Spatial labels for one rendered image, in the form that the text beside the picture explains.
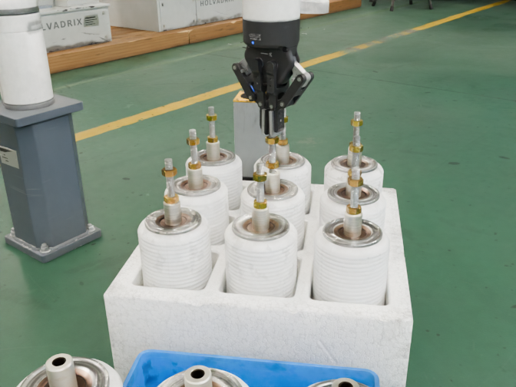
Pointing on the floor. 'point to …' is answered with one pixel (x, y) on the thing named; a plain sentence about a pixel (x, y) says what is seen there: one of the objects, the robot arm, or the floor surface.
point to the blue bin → (285, 369)
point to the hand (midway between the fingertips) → (272, 120)
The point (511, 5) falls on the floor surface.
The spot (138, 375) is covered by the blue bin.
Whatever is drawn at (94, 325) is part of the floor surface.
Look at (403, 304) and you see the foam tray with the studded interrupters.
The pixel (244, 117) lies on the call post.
